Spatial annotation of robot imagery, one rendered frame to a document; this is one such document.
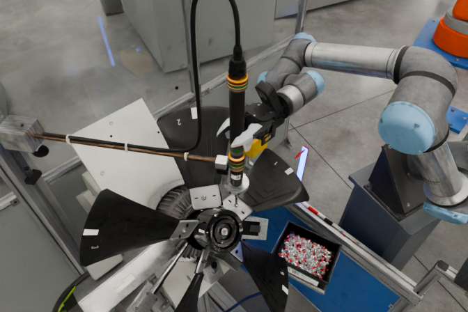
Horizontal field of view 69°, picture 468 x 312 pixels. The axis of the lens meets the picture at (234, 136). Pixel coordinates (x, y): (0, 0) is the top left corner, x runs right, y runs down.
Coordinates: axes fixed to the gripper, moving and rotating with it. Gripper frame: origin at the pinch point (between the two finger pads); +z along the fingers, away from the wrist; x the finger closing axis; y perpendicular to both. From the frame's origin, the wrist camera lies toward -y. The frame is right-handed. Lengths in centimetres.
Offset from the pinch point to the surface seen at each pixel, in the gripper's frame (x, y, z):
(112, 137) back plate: 39.0, 19.7, 12.4
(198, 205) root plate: 5.7, 27.9, 6.6
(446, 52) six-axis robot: 30, 146, -368
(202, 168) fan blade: 9.7, 19.4, 0.9
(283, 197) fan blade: -7.2, 34.5, -17.3
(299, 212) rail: -5, 68, -37
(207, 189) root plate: 5.7, 23.8, 2.7
